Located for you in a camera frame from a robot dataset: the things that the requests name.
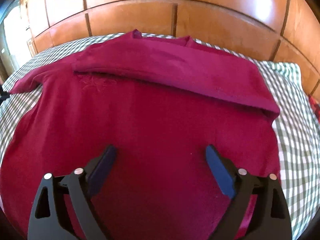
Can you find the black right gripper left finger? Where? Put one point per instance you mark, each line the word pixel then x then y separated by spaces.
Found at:
pixel 49 218

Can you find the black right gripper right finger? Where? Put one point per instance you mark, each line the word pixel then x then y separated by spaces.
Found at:
pixel 257 209

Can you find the dark red knitted sweater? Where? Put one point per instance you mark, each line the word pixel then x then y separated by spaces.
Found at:
pixel 160 102

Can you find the green white checkered bed cover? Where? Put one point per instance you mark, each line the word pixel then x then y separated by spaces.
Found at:
pixel 296 128

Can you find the multicolour checkered pillow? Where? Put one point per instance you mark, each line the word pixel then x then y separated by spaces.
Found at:
pixel 315 106

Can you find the window with dark frame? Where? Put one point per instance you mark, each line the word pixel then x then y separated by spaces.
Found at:
pixel 14 35

